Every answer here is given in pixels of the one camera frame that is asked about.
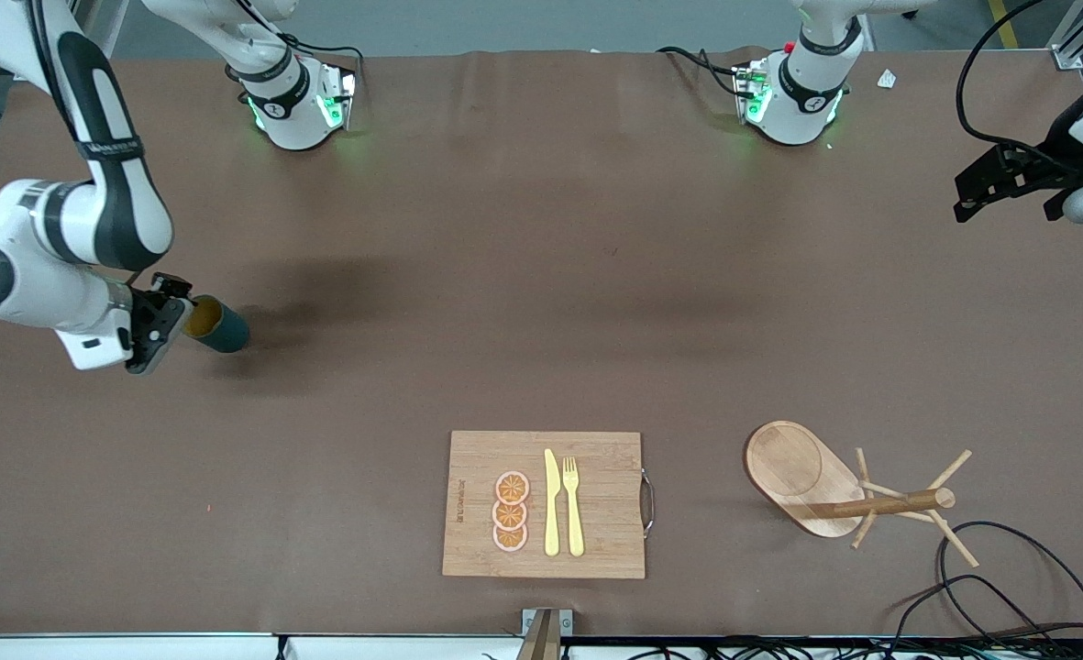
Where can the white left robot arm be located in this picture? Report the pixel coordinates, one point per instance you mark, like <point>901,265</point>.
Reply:
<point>802,101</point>

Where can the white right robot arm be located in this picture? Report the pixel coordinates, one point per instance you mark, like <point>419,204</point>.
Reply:
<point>37,284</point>

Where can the white paper scrap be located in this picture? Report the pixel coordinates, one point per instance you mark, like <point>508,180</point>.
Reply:
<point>887,80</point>

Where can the metal clamp bracket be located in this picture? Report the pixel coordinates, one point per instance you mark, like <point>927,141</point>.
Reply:
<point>546,625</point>

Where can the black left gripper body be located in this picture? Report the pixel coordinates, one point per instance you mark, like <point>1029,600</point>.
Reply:
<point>1048,162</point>

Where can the dark teal cup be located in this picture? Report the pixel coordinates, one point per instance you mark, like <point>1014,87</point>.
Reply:
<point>225,332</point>

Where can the brown table cover mat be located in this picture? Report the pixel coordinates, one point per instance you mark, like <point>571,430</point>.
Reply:
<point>504,321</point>

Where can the wooden mug tree stand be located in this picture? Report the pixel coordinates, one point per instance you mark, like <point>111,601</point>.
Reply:
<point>793,467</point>

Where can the toy orange slice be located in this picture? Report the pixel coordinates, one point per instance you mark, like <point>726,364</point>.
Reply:
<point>512,488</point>

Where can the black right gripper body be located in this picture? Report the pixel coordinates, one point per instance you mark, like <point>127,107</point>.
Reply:
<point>149,309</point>

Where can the yellow plastic knife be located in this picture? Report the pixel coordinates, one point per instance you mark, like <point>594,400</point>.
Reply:
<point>551,513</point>

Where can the yellow plastic fork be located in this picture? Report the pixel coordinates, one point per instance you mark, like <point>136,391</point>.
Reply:
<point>575,527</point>

